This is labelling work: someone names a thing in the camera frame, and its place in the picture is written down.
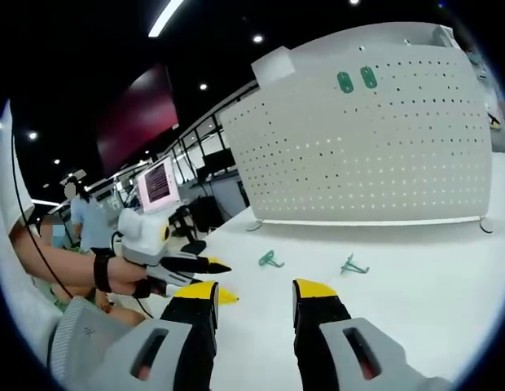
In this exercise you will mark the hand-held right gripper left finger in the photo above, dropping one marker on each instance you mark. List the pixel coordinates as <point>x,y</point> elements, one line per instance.
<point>155,346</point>

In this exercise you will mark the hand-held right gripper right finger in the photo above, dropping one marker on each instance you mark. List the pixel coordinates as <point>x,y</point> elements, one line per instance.
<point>378,350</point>

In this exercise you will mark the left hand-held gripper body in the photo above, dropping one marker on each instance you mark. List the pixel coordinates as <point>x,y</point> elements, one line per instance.
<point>144,236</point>

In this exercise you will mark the green metal hook assembly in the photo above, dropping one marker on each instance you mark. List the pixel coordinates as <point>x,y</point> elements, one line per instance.
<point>345,82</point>
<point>368,77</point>
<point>353,265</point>
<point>270,259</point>

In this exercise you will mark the white perforated mounting plate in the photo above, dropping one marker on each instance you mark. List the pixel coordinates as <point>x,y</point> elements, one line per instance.
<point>358,163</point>

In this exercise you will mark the person's left hand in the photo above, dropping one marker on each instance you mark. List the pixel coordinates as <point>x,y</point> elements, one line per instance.
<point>126,277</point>

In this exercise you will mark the person's bare knee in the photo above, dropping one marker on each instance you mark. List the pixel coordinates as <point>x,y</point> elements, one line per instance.
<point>126,315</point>

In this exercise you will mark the pink screen monitor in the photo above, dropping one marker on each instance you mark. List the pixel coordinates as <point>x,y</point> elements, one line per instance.
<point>156,189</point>

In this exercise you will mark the black office chair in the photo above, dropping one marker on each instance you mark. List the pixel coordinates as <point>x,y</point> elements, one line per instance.
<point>199,216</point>

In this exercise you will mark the black wrist band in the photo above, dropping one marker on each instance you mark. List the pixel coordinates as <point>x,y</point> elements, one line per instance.
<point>102,271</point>

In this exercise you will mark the black computer monitor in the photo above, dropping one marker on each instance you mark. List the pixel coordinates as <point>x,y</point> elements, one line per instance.
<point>218,161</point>

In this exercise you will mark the person's white shirt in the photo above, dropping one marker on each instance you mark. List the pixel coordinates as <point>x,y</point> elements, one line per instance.
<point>6,183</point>

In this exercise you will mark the white rectangular box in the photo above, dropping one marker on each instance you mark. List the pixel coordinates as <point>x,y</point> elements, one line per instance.
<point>273,67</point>

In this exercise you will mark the long ceiling light strip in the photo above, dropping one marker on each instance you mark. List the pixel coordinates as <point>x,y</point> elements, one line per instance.
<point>165,16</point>

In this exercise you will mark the round ceiling spotlights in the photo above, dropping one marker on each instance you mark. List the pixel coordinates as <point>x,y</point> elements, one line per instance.
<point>257,38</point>

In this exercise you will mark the dark red wall panel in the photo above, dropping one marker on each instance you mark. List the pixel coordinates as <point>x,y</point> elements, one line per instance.
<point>134,118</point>

